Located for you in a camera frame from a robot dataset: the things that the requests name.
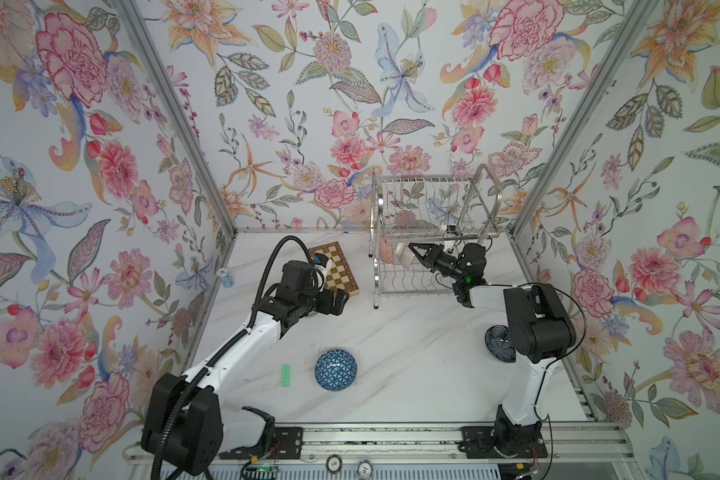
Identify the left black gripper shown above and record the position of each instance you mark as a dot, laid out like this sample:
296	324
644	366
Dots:
326	308

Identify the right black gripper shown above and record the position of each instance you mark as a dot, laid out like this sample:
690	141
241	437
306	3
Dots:
434	259

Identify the pink striped bowl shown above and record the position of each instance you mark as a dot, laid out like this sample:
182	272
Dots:
406	255

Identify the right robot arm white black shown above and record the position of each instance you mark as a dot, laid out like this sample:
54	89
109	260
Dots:
539	332

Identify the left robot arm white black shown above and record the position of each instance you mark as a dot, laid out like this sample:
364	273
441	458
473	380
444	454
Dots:
185	424

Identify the silver two-tier dish rack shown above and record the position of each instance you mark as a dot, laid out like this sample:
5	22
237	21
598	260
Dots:
412	209

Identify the wooden folded chessboard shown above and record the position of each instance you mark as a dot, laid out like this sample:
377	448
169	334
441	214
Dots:
339	274

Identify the small blue white object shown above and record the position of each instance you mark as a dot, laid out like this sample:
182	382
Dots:
226	278

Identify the small green plastic block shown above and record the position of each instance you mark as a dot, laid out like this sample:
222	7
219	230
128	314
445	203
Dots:
286	375

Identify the blue triangle patterned bowl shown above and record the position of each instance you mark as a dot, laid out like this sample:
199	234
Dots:
336	370

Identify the dark patterned plate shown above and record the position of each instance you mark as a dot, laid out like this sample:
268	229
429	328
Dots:
499	345

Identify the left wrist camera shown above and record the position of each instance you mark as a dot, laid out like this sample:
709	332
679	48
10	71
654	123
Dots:
321	260

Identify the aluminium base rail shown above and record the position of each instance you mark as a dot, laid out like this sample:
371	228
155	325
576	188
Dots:
439	442

